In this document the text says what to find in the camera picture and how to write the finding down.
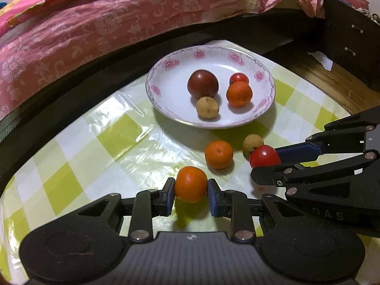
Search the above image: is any yellow checked tablecloth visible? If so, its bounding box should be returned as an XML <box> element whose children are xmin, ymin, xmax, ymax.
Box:
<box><xmin>0</xmin><ymin>38</ymin><xmax>380</xmax><ymax>285</ymax></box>

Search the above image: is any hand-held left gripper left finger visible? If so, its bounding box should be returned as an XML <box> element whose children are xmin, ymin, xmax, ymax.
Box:
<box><xmin>76</xmin><ymin>177</ymin><xmax>176</xmax><ymax>243</ymax></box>

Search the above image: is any red tomato with calyx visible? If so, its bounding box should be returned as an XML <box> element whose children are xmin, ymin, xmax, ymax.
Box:
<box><xmin>229</xmin><ymin>73</ymin><xmax>249</xmax><ymax>86</ymax></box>

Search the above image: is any grey striped mattress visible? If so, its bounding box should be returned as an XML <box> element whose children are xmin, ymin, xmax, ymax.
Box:
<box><xmin>0</xmin><ymin>107</ymin><xmax>21</xmax><ymax>143</ymax></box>

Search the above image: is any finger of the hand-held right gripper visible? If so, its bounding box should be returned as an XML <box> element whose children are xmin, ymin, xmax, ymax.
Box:
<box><xmin>275</xmin><ymin>106</ymin><xmax>380</xmax><ymax>162</ymax></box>
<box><xmin>251</xmin><ymin>151</ymin><xmax>380</xmax><ymax>191</ymax></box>

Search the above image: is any large dark red tomato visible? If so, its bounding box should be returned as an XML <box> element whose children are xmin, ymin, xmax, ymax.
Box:
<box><xmin>187</xmin><ymin>69</ymin><xmax>220</xmax><ymax>100</ymax></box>

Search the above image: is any white paper scrap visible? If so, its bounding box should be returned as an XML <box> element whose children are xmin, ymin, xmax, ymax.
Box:
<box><xmin>307</xmin><ymin>50</ymin><xmax>334</xmax><ymax>72</ymax></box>

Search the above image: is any dark drawer cabinet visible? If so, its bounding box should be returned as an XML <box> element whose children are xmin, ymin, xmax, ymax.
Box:
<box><xmin>322</xmin><ymin>0</ymin><xmax>380</xmax><ymax>88</ymax></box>

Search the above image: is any white floral rim plate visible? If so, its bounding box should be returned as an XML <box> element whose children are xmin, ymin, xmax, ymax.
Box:
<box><xmin>145</xmin><ymin>46</ymin><xmax>276</xmax><ymax>129</ymax></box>

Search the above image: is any small brown round fruit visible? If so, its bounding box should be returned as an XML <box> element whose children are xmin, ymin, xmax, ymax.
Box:
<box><xmin>196</xmin><ymin>96</ymin><xmax>220</xmax><ymax>120</ymax></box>

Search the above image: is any red cherry tomato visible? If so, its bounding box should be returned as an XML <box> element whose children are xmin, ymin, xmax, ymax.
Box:
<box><xmin>249</xmin><ymin>144</ymin><xmax>282</xmax><ymax>169</ymax></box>

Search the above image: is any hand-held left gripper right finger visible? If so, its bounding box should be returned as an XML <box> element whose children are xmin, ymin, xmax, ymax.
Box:
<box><xmin>207</xmin><ymin>179</ymin><xmax>301</xmax><ymax>243</ymax></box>

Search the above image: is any pink floral blanket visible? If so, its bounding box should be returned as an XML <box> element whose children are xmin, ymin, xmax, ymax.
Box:
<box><xmin>0</xmin><ymin>0</ymin><xmax>325</xmax><ymax>119</ymax></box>

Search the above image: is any small orange tangerine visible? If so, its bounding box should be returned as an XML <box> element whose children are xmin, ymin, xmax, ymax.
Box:
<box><xmin>205</xmin><ymin>140</ymin><xmax>234</xmax><ymax>170</ymax></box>
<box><xmin>174</xmin><ymin>166</ymin><xmax>209</xmax><ymax>204</ymax></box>
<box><xmin>226</xmin><ymin>81</ymin><xmax>253</xmax><ymax>108</ymax></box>

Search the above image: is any small tan lychee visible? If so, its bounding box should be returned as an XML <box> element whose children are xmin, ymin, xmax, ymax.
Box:
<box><xmin>242</xmin><ymin>134</ymin><xmax>264</xmax><ymax>157</ymax></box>

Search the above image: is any black bed frame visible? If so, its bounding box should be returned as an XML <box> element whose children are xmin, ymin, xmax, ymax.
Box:
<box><xmin>0</xmin><ymin>6</ymin><xmax>327</xmax><ymax>190</ymax></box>

